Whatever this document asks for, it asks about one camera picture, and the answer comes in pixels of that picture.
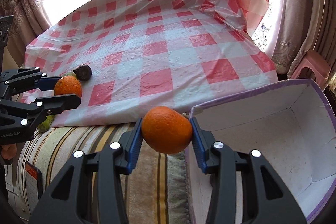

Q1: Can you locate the person's left hand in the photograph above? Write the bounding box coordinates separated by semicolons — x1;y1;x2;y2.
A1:
0;146;16;165

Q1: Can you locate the large orange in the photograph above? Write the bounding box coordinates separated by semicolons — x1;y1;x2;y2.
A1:
142;106;193;154

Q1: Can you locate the smartphone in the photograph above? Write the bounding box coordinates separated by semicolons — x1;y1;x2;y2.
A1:
25;161;44;203

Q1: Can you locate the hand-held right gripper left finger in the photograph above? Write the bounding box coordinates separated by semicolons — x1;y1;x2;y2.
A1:
29;117;143;224

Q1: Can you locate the beige patterned curtain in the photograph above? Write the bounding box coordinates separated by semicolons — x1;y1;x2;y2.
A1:
270;0;336;80

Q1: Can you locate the floral patterned curtain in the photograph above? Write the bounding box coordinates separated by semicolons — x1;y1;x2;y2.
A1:
0;0;53;69

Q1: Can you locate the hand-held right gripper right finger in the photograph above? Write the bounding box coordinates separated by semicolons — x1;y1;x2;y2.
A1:
189;116;307;224

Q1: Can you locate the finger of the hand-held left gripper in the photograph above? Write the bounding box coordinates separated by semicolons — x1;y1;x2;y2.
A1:
0;67;61;98
0;94;81;133

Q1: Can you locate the small orange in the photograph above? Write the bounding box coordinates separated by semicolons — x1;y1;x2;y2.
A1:
54;76;83;98

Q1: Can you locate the pink plastic stool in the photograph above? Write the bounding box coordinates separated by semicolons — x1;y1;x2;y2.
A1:
287;49;332;89

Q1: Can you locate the red checked plastic tablecloth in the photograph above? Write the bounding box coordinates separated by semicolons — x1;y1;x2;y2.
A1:
23;0;279;128

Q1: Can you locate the white cardboard box purple rim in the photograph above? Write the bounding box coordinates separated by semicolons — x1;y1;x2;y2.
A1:
185;78;336;224

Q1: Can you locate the dark brown round fruit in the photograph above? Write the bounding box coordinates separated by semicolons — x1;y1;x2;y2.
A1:
75;64;92;81

